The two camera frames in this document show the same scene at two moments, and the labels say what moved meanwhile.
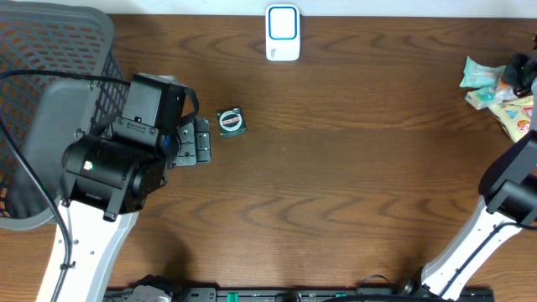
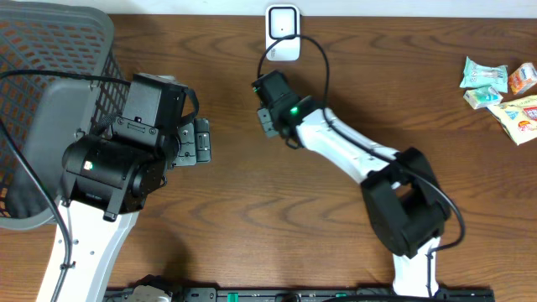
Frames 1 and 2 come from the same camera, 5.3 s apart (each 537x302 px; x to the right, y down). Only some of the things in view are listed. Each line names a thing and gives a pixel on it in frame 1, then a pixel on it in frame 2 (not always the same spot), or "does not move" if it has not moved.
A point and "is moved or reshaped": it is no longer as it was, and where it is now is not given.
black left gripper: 194,151 does not move
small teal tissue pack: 484,97 does not move
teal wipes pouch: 477,75 does not move
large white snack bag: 515,116 does not move
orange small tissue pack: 506,92 is moved or reshaped
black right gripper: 510,75 -> 263,117
